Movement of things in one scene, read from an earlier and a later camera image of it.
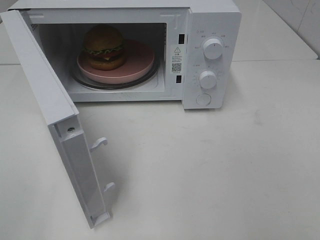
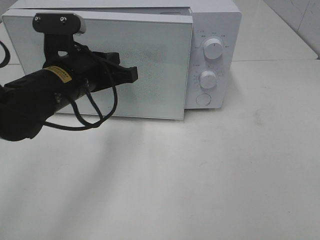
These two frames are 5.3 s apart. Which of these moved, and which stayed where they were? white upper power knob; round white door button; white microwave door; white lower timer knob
Moved: white microwave door
Stayed: white lower timer knob; round white door button; white upper power knob
